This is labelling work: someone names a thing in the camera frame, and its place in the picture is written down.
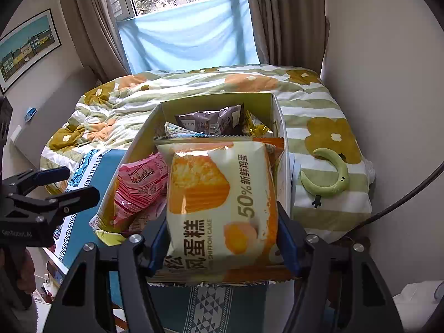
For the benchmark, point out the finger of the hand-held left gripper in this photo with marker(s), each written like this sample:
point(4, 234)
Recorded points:
point(76, 199)
point(52, 177)

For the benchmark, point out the framed houses picture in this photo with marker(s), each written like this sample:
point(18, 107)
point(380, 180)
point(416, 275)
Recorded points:
point(24, 48)

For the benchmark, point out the green crescent plush toy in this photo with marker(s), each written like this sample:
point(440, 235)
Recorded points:
point(341, 177)

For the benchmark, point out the beige curtain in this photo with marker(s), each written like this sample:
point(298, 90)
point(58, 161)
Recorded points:
point(97, 24)
point(288, 20)

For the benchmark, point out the dark brown snack packet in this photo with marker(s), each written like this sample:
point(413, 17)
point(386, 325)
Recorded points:
point(208, 119)

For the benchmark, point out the white plastic bag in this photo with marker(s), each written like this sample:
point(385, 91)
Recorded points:
point(416, 305)

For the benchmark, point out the small blue wall item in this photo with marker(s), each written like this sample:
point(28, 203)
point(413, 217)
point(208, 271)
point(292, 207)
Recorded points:
point(30, 113)

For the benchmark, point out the green cardboard box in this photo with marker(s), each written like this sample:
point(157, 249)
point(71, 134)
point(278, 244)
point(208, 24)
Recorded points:
point(142, 142)

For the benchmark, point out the floral striped blanket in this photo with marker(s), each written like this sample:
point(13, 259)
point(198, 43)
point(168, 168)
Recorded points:
point(215, 83)

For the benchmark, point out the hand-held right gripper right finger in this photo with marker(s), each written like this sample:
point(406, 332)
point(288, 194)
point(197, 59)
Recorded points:
point(288, 246)

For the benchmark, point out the orange white cake packet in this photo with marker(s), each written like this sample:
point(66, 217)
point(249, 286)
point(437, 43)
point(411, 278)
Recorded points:
point(215, 197)

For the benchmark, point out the light blue window cloth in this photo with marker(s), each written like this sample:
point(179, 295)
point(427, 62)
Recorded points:
point(187, 38)

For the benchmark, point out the pink striped snack packet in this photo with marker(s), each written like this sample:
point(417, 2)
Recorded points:
point(142, 184)

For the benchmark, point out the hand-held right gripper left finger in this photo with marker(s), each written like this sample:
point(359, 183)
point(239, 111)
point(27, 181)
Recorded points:
point(158, 249)

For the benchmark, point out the golden yellow snack packet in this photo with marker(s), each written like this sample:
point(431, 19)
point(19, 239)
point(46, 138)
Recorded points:
point(256, 128)

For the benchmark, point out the person's left hand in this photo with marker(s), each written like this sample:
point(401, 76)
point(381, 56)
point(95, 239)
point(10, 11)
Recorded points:
point(29, 274)

